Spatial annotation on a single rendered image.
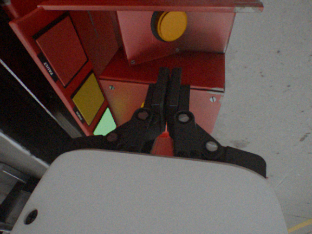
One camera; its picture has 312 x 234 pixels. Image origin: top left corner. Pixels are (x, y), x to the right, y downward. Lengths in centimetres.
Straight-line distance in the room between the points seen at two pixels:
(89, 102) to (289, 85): 119
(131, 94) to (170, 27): 9
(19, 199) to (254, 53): 110
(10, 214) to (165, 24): 43
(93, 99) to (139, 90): 6
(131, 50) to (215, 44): 11
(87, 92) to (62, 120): 11
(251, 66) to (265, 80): 14
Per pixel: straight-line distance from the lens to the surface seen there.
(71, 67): 19
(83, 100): 21
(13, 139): 26
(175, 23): 23
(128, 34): 22
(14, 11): 28
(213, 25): 25
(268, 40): 108
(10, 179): 43
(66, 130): 32
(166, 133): 23
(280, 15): 104
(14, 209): 46
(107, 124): 27
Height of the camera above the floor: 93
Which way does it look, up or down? 37 degrees down
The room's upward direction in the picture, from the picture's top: 163 degrees counter-clockwise
